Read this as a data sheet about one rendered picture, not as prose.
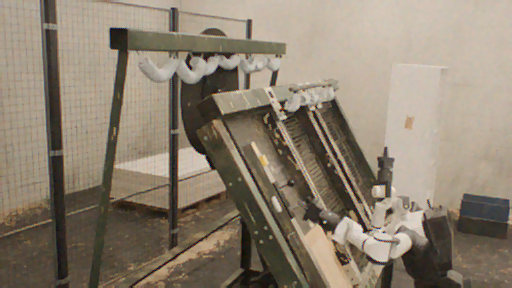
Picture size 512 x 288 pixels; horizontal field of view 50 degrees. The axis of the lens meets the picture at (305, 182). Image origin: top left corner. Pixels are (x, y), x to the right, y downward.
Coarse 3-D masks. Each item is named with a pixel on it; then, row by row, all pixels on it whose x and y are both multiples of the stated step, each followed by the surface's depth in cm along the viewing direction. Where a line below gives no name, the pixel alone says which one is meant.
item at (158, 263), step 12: (228, 216) 444; (216, 228) 414; (192, 240) 385; (168, 252) 361; (180, 252) 363; (156, 264) 340; (132, 276) 321; (144, 276) 323; (240, 276) 493; (252, 276) 495; (384, 276) 462
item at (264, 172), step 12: (252, 144) 262; (252, 156) 262; (264, 168) 262; (264, 180) 263; (276, 192) 262; (288, 216) 263; (288, 228) 264; (300, 228) 268; (312, 252) 268; (312, 264) 265; (324, 276) 268
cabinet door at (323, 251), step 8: (312, 232) 285; (320, 232) 294; (312, 240) 280; (320, 240) 290; (312, 248) 276; (320, 248) 285; (328, 248) 294; (320, 256) 281; (328, 256) 290; (336, 256) 299; (320, 264) 276; (328, 264) 285; (336, 264) 294; (328, 272) 281; (336, 272) 290; (344, 272) 299; (328, 280) 277; (336, 280) 285; (344, 280) 295
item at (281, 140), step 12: (276, 108) 292; (264, 120) 295; (276, 120) 293; (276, 132) 294; (276, 144) 296; (288, 144) 295; (288, 156) 295; (288, 168) 297; (300, 168) 295; (300, 180) 296; (300, 192) 298; (312, 192) 296; (336, 240) 298; (336, 252) 299; (348, 252) 303; (348, 264) 299; (348, 276) 300; (360, 276) 303
